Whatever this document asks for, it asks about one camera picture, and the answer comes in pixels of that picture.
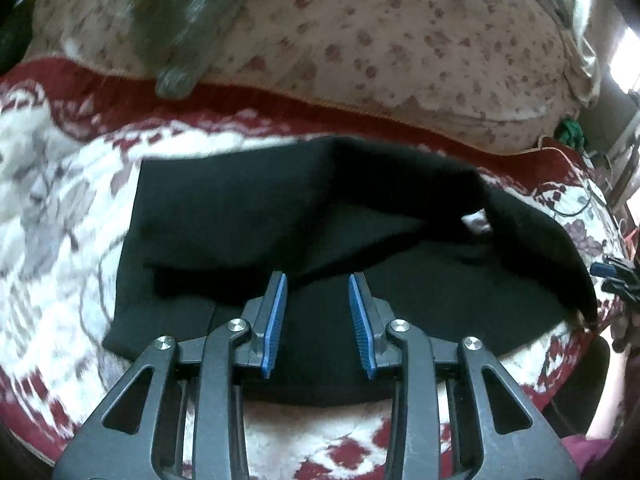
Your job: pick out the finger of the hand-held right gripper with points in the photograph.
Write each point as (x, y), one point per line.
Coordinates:
(612, 267)
(620, 290)

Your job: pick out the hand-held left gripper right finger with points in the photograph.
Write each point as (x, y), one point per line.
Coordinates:
(361, 325)

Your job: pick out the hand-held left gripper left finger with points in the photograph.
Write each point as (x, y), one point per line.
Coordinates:
(274, 325)

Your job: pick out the black pants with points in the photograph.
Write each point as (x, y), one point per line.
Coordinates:
(225, 210)

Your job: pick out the person's right forearm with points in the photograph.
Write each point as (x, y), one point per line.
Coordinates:
(615, 395)

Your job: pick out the maroon clothing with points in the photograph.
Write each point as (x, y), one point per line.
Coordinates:
(595, 460)

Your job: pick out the green cloth item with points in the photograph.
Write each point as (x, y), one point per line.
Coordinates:
(571, 132)

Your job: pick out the grey satin cloth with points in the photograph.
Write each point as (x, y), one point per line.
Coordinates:
(575, 35)

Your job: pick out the white and red floral blanket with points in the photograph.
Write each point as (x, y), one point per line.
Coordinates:
(60, 185)

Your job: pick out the beige floral pillow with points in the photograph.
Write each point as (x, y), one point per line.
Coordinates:
(400, 50)

